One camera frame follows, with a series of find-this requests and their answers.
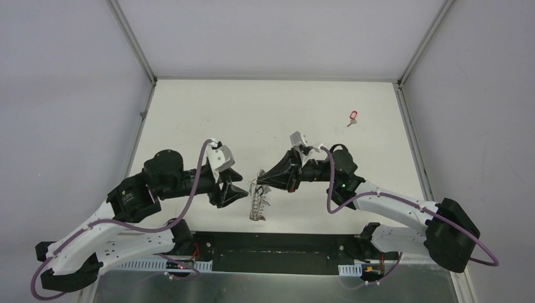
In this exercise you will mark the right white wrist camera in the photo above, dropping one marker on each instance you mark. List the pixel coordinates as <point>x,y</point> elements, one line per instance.
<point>298,141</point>

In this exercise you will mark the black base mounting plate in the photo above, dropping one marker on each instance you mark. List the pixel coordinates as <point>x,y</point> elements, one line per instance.
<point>295,254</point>

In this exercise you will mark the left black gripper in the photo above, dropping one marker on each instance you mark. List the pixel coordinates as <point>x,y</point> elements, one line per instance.
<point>218,186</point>

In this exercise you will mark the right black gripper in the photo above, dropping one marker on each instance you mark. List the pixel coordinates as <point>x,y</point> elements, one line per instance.
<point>282,175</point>

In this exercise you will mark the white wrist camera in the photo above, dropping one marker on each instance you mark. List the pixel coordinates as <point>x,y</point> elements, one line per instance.
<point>298,141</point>
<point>219,158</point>

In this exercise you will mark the key with red tag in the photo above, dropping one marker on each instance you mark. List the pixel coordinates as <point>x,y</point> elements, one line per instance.
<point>353,117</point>

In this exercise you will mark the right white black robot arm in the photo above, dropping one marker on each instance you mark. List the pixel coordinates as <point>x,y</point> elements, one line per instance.
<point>440,230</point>

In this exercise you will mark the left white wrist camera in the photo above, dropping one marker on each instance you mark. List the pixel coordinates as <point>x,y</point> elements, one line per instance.
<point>219,158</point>

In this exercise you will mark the white slotted cable duct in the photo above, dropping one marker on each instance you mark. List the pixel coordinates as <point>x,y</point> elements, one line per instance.
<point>160,264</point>

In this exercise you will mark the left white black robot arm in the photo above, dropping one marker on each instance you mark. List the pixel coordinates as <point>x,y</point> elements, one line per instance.
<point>113,235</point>

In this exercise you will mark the metal disc keyring holder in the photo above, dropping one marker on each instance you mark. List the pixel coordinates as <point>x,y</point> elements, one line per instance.
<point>258,199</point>

